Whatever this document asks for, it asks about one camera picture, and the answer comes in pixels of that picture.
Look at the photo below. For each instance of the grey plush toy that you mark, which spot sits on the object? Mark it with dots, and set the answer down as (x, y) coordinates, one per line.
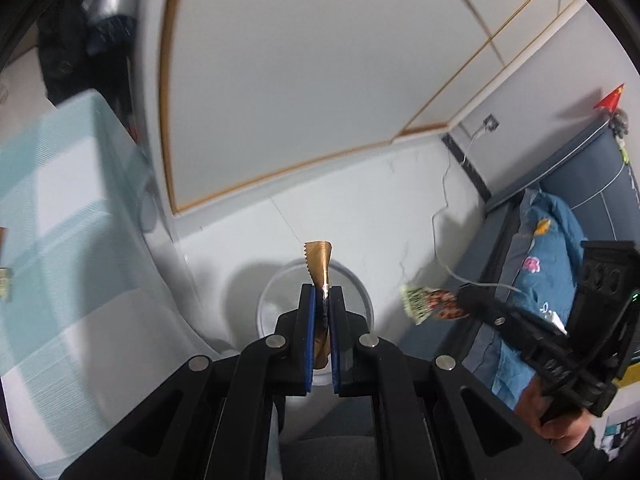
(619, 121)

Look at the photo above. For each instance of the wide white wood-trimmed panel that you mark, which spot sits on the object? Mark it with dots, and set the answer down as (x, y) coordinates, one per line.
(300, 70)

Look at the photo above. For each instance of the person's right hand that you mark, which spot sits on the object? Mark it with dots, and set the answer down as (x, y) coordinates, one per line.
(560, 430)

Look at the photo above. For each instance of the grey blue bed sheet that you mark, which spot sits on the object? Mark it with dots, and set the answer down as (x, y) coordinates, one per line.
(500, 260)

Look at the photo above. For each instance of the blue flowered quilt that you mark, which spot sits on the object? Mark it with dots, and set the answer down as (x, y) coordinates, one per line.
(545, 260)

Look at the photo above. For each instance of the white paper slip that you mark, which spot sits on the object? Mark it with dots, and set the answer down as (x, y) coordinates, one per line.
(554, 321)

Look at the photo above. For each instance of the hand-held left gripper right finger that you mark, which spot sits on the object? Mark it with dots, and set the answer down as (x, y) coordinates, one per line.
(337, 320)

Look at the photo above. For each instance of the small red flag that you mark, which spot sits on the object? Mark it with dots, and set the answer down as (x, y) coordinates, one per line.
(611, 97)

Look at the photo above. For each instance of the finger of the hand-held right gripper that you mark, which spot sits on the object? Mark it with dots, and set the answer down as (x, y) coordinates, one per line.
(500, 317)

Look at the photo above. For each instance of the red green printed wrapper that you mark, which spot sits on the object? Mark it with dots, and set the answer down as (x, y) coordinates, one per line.
(425, 301)

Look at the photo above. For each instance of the black backpack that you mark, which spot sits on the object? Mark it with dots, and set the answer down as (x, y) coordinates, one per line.
(65, 65)

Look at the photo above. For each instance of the gold foil wrapper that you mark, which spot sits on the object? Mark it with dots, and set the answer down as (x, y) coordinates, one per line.
(320, 260)

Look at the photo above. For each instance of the person's right forearm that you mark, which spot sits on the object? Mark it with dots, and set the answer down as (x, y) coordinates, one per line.
(592, 460)

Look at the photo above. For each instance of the teal checked tablecloth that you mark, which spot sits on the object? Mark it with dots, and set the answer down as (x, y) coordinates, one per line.
(75, 260)

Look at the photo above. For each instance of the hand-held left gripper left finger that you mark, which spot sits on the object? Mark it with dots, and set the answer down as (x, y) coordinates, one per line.
(310, 320)

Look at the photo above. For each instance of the clear round waste bin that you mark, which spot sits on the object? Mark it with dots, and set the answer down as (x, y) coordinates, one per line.
(352, 285)

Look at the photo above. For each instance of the white wall socket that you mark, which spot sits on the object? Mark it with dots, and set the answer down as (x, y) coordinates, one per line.
(491, 123)

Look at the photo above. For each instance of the narrow white wood-trimmed panel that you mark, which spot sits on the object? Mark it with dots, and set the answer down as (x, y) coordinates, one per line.
(500, 65)

